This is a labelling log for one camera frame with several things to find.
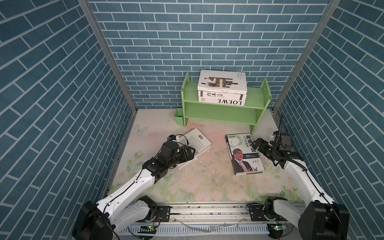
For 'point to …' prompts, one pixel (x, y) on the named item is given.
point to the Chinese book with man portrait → (244, 155)
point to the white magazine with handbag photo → (196, 139)
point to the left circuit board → (148, 229)
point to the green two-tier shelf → (257, 100)
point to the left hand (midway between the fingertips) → (190, 152)
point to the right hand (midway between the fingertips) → (258, 144)
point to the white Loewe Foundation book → (222, 98)
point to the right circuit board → (275, 230)
